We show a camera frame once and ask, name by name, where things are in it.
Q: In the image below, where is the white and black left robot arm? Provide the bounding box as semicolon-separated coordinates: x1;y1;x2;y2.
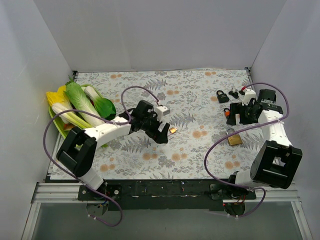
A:
56;100;170;200

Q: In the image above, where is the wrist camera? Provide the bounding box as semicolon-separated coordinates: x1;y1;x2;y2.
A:
241;87;257;106
154;105;171;119

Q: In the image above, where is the orange and black padlock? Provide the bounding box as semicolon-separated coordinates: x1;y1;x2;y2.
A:
223;108;230;119

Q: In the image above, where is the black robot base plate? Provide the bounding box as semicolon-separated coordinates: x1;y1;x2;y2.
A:
77;178;260;212

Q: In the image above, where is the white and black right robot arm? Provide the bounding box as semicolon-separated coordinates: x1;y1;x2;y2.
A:
226;89;303;199

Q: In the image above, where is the large brass padlock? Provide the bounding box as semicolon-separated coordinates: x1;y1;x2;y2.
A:
226;128;243;146

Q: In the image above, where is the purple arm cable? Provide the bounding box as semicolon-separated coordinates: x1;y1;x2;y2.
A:
42;86;162;227
204;82;291;218

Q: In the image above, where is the bok choy toy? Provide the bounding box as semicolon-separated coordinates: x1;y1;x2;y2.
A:
83;86;116;120

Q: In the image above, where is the floral patterned table mat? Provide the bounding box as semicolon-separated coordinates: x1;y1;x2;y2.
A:
76;69;264;180

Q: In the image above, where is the black-headed key bunch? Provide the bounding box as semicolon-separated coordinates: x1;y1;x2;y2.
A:
228;88;242;101

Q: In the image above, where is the small brass padlock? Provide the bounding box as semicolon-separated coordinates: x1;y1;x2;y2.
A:
167;127;178;140

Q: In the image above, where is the green vegetable tray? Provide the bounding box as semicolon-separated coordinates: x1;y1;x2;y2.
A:
48;83;117;147

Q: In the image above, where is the yellow-leaf cabbage toy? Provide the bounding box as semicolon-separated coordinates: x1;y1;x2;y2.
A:
46;85;92;129

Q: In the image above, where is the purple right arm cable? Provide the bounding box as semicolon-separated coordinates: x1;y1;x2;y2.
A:
204;82;291;218

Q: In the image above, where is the black Kaijing padlock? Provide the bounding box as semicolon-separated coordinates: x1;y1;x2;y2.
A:
216;90;230;104

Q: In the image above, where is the aluminium frame rail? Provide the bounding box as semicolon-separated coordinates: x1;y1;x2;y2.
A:
22;179;313;240

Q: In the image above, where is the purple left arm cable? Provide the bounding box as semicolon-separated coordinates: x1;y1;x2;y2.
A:
42;86;162;227

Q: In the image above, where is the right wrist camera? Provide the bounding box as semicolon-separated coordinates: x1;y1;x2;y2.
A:
241;87;257;106

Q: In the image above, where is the napa cabbage toy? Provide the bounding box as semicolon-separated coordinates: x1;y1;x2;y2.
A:
65;82;105;127

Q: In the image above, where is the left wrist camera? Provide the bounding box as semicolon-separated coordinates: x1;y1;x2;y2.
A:
154;105;171;119

